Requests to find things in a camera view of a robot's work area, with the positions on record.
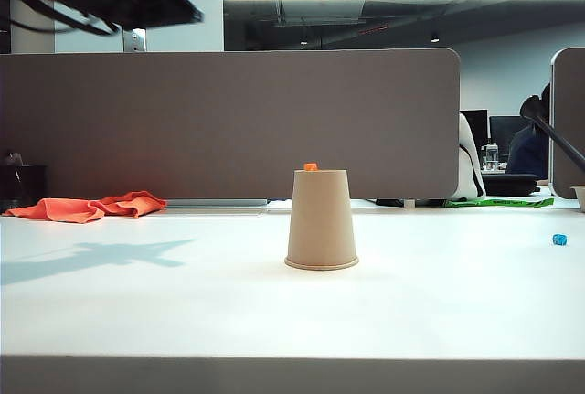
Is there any brown paper cup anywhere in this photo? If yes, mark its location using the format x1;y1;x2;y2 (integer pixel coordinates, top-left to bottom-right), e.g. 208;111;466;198
283;168;360;272

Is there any wide brown desk partition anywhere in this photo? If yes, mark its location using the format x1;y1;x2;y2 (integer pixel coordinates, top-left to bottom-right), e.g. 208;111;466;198
0;48;461;202

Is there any black bin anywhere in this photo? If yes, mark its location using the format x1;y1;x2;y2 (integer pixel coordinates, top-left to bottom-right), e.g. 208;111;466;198
0;151;48;212

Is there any orange cloth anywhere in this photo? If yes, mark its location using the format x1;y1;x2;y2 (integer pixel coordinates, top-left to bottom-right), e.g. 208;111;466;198
3;190;168;225

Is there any black computer monitor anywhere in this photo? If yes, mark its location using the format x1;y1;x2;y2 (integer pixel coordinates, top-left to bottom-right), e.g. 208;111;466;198
460;109;489;155
489;115;531;155

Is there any clear water bottle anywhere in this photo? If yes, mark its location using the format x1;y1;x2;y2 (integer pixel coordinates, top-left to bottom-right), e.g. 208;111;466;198
482;142;500;172

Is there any black padded case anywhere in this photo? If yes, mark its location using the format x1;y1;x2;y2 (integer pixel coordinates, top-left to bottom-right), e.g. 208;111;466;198
480;173;541;197

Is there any person in dark shirt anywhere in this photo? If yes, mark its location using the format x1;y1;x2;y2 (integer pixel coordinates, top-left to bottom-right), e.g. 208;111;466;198
505;82;551;186

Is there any green tape strip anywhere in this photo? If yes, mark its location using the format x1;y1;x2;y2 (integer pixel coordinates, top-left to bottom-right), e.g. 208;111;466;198
445;197;555;208

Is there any white-framed brown desk partition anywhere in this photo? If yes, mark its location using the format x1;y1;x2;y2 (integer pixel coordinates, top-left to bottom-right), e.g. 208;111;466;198
549;48;585;200

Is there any metal wall plate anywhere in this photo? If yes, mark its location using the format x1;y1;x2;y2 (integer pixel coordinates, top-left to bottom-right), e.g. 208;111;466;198
122;27;148;53

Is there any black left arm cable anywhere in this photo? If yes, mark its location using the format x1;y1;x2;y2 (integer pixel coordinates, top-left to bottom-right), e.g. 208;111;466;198
11;0;121;37

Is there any silver partition base rail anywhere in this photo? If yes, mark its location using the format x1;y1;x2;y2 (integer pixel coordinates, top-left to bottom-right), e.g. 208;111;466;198
165;198;271;208

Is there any white bag with black strap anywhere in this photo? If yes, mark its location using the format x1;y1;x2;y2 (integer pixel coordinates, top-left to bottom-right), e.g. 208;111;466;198
454;112;487;201

